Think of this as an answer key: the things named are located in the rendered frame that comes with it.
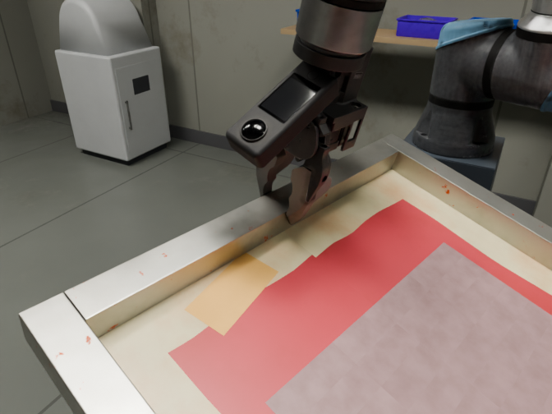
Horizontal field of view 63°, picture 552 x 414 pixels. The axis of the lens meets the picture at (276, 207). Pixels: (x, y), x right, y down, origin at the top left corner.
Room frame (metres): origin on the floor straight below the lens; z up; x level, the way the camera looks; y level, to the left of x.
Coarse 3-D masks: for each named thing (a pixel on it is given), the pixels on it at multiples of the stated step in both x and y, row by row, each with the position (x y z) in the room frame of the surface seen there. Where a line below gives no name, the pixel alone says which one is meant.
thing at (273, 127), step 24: (312, 72) 0.44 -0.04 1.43; (264, 96) 0.43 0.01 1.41; (288, 96) 0.42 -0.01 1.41; (312, 96) 0.42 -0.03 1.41; (336, 96) 0.44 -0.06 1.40; (240, 120) 0.41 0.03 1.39; (264, 120) 0.41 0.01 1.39; (288, 120) 0.40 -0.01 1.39; (240, 144) 0.39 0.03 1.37; (264, 144) 0.38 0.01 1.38
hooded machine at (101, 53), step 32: (96, 0) 3.63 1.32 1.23; (128, 0) 3.86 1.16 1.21; (64, 32) 3.63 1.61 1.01; (96, 32) 3.46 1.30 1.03; (128, 32) 3.68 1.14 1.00; (64, 64) 3.61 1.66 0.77; (96, 64) 3.43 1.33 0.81; (128, 64) 3.51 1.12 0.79; (160, 64) 3.81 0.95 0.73; (96, 96) 3.47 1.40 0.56; (128, 96) 3.47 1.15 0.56; (160, 96) 3.77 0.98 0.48; (96, 128) 3.51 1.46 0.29; (128, 128) 3.42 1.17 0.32; (160, 128) 3.73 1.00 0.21; (128, 160) 3.38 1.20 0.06
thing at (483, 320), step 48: (384, 240) 0.49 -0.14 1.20; (432, 240) 0.50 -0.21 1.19; (384, 288) 0.40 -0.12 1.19; (432, 288) 0.42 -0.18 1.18; (480, 288) 0.43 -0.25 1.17; (528, 288) 0.44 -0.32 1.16; (432, 336) 0.35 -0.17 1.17; (480, 336) 0.36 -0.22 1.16; (528, 336) 0.37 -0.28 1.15; (480, 384) 0.30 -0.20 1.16; (528, 384) 0.31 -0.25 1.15
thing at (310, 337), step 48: (288, 288) 0.38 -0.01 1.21; (336, 288) 0.39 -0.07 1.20; (240, 336) 0.32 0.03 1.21; (288, 336) 0.32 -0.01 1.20; (336, 336) 0.33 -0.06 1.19; (384, 336) 0.34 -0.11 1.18; (240, 384) 0.27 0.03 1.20; (288, 384) 0.27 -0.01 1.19; (336, 384) 0.28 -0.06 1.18; (384, 384) 0.29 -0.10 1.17; (432, 384) 0.29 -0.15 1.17
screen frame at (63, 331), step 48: (384, 144) 0.66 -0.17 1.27; (288, 192) 0.50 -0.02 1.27; (336, 192) 0.54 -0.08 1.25; (432, 192) 0.60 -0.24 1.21; (480, 192) 0.58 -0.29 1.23; (192, 240) 0.39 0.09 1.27; (240, 240) 0.41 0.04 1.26; (528, 240) 0.51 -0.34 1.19; (96, 288) 0.31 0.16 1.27; (144, 288) 0.32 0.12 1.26; (48, 336) 0.26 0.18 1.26; (96, 336) 0.27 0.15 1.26; (96, 384) 0.23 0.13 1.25
